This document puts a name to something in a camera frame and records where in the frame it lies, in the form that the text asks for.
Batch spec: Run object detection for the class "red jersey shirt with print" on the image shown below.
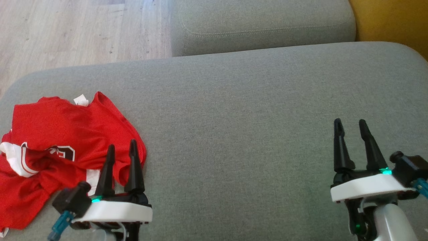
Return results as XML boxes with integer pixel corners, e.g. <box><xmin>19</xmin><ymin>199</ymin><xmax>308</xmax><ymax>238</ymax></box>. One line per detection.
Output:
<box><xmin>0</xmin><ymin>130</ymin><xmax>102</xmax><ymax>231</ymax></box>

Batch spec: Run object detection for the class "teal-plug right camera cable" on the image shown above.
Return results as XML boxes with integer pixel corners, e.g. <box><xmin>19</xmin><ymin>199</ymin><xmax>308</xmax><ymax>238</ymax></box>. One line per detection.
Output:
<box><xmin>412</xmin><ymin>177</ymin><xmax>428</xmax><ymax>198</ymax></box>

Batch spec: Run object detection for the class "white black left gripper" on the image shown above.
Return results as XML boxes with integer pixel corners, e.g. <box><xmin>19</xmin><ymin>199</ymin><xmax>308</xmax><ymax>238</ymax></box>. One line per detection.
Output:
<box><xmin>71</xmin><ymin>139</ymin><xmax>153</xmax><ymax>224</ymax></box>

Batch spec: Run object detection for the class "teal-plug camera cable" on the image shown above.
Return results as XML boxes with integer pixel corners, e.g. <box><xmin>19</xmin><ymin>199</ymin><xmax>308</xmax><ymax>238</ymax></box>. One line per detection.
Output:
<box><xmin>412</xmin><ymin>177</ymin><xmax>428</xmax><ymax>198</ymax></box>
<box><xmin>47</xmin><ymin>211</ymin><xmax>75</xmax><ymax>241</ymax></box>

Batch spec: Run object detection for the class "large yellow sofa back cushion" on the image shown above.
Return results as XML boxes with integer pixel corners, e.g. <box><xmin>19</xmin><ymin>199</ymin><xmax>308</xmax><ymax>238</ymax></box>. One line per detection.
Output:
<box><xmin>348</xmin><ymin>0</ymin><xmax>428</xmax><ymax>61</ymax></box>

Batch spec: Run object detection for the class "teal-plug left camera cable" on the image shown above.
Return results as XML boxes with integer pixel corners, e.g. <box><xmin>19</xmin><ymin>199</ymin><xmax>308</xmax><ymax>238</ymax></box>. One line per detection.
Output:
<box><xmin>47</xmin><ymin>211</ymin><xmax>75</xmax><ymax>241</ymax></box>

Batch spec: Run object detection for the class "red mesh shorts white stripe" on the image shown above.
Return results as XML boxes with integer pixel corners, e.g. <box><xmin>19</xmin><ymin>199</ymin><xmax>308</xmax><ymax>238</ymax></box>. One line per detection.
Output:
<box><xmin>12</xmin><ymin>91</ymin><xmax>147</xmax><ymax>196</ymax></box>

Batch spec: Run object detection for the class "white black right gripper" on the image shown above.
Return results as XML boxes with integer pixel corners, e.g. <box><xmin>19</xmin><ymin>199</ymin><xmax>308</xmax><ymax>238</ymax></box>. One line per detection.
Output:
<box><xmin>330</xmin><ymin>118</ymin><xmax>416</xmax><ymax>203</ymax></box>

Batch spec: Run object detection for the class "large grey sofa ottoman cushion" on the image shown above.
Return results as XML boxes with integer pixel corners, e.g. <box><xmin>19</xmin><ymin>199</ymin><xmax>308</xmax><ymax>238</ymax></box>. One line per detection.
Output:
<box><xmin>0</xmin><ymin>41</ymin><xmax>428</xmax><ymax>241</ymax></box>

